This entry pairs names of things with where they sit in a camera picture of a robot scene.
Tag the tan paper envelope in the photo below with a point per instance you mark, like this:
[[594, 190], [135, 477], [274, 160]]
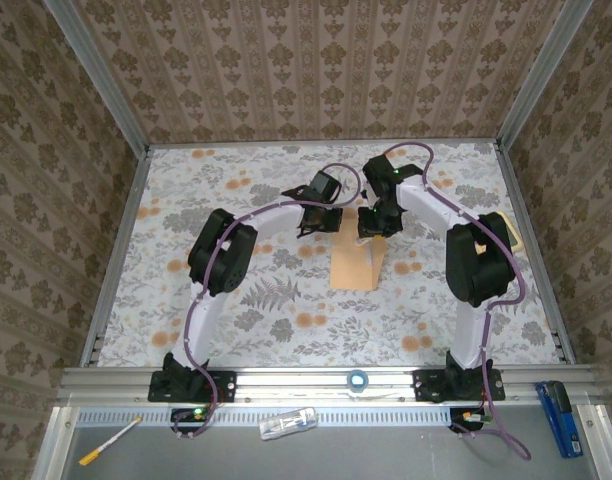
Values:
[[351, 270]]

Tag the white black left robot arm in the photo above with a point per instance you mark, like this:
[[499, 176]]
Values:
[[201, 325]]

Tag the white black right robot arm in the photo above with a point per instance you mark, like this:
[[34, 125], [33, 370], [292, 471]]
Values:
[[426, 205]]

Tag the floral table cover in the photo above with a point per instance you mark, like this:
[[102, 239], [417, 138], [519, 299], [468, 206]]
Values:
[[306, 345]]

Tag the small round blue-ringed disc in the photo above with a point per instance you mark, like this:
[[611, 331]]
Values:
[[357, 380]]

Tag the black board coloured connectors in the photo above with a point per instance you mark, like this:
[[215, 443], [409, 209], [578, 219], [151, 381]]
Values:
[[461, 417]]

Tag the clear plastic bag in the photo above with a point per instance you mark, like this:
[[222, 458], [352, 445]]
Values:
[[286, 424]]

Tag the grey metal shelf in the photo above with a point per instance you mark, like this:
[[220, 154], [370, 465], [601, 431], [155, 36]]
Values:
[[386, 455]]

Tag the black board green light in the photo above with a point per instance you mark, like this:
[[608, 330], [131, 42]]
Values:
[[186, 416]]

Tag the blue black hand tool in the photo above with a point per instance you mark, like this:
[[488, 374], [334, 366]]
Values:
[[561, 430]]

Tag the aluminium shelf side beam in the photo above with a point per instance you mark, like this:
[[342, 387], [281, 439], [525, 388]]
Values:
[[593, 440], [53, 445]]

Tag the white pen yellow cap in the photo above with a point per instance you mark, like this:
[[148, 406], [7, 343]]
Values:
[[90, 458]]

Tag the aluminium table side rail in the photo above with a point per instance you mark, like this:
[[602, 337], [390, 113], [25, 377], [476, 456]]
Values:
[[508, 175], [135, 185]]

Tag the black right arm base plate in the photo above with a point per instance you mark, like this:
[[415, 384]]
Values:
[[420, 385]]

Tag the long aluminium base rail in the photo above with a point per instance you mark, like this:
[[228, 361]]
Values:
[[296, 387]]

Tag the thin aluminium wall-side rail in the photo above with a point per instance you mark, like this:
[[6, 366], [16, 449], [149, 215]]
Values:
[[176, 144]]

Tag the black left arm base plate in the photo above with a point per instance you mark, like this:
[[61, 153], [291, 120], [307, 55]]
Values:
[[226, 385]]

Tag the aluminium frame post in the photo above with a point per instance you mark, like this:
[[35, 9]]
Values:
[[540, 75], [100, 75]]

